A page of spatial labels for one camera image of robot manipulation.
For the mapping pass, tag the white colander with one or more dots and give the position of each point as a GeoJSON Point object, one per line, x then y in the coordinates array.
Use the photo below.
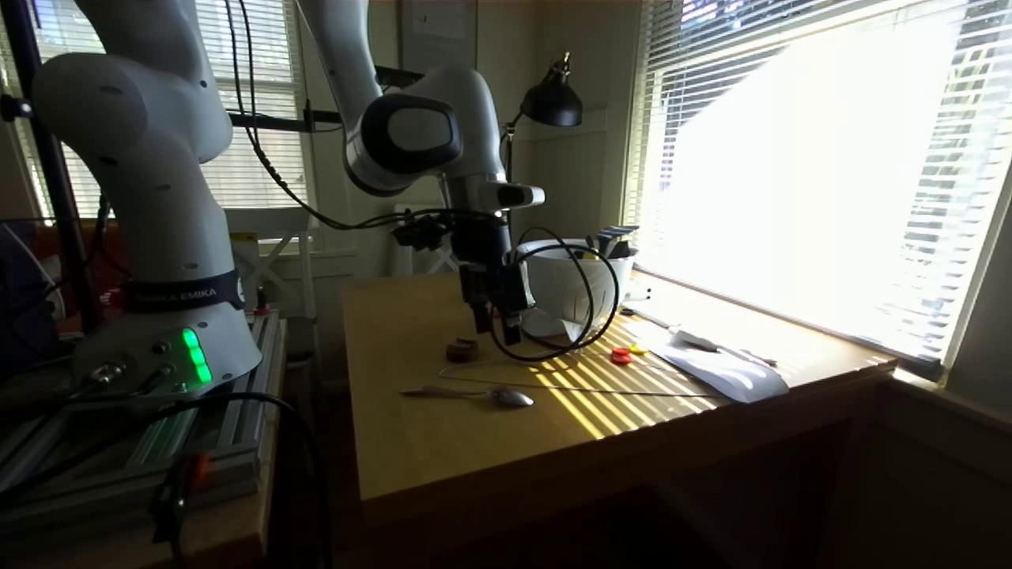
{"type": "Point", "coordinates": [569, 301]}

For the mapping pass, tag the white chair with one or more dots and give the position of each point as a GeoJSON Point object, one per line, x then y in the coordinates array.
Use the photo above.
{"type": "Point", "coordinates": [271, 221]}
{"type": "Point", "coordinates": [411, 259]}

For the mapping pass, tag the black horizontal rod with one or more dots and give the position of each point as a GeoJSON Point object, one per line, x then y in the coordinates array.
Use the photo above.
{"type": "Point", "coordinates": [305, 118]}

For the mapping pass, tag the black upright pole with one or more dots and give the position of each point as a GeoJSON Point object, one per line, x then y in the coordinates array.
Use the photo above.
{"type": "Point", "coordinates": [47, 180]}

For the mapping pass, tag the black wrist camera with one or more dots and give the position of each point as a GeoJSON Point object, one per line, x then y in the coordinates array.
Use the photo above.
{"type": "Point", "coordinates": [429, 230]}

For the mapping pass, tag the silver spoon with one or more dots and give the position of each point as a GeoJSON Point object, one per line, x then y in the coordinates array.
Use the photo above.
{"type": "Point", "coordinates": [509, 396]}

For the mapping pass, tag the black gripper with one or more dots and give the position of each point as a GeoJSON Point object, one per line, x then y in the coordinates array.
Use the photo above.
{"type": "Point", "coordinates": [489, 255]}

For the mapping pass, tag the aluminium robot platform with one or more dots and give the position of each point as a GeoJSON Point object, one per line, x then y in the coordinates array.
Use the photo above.
{"type": "Point", "coordinates": [106, 464]}

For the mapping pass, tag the small red yellow item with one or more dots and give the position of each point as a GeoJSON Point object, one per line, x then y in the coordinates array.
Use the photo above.
{"type": "Point", "coordinates": [622, 355]}

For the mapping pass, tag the black desk lamp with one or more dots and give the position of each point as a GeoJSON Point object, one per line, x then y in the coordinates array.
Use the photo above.
{"type": "Point", "coordinates": [557, 104]}

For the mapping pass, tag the orange connector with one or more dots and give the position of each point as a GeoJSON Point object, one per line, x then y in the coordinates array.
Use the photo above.
{"type": "Point", "coordinates": [197, 469]}

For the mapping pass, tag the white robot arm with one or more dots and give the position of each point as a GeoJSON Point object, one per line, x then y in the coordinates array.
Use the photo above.
{"type": "Point", "coordinates": [146, 158]}

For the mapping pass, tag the framed wall picture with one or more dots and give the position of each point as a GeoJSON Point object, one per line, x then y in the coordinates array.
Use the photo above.
{"type": "Point", "coordinates": [436, 33]}

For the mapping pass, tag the white paper sheet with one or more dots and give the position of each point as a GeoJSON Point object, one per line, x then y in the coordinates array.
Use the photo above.
{"type": "Point", "coordinates": [733, 382]}

